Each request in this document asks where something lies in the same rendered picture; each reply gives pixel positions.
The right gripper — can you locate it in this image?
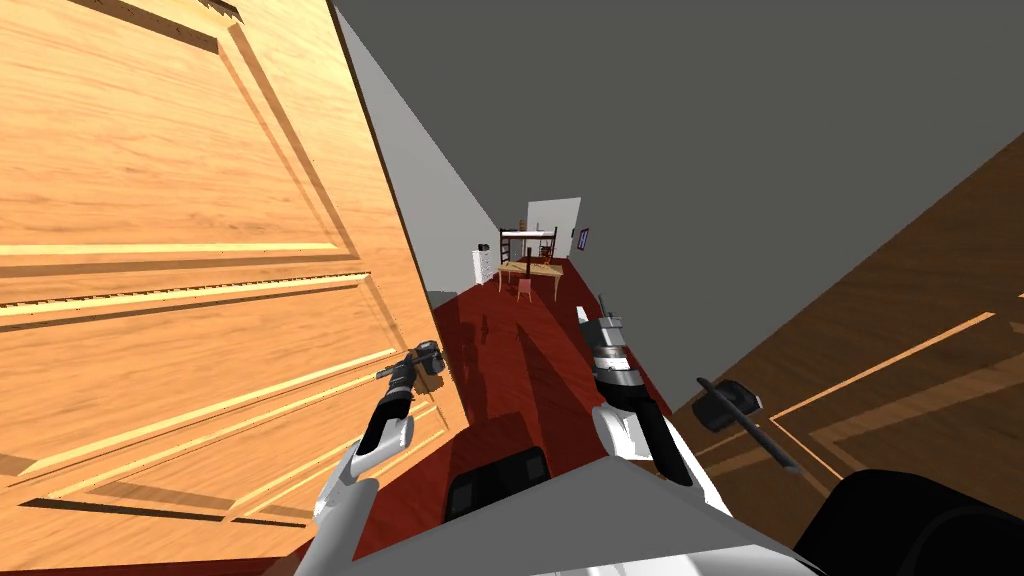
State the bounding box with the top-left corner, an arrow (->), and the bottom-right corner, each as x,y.
575,293 -> 613,329

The dark grey lever door handle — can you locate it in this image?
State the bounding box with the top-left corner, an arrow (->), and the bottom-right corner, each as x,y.
375,339 -> 448,383

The light wooden table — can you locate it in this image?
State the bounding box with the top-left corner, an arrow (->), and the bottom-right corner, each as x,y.
496,259 -> 566,303

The dark wooden bunk bed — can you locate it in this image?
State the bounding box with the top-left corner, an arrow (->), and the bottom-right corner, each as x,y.
499,225 -> 560,266

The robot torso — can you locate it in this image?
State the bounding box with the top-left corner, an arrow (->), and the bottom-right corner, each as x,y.
351,446 -> 827,576

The light wooden door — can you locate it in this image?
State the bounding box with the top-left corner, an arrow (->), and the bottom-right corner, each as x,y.
0,0 -> 473,576

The dark brown wooden door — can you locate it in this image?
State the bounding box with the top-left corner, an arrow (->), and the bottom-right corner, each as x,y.
668,131 -> 1024,553

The black lever door handle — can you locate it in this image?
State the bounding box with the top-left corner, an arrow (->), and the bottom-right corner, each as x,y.
691,377 -> 803,475

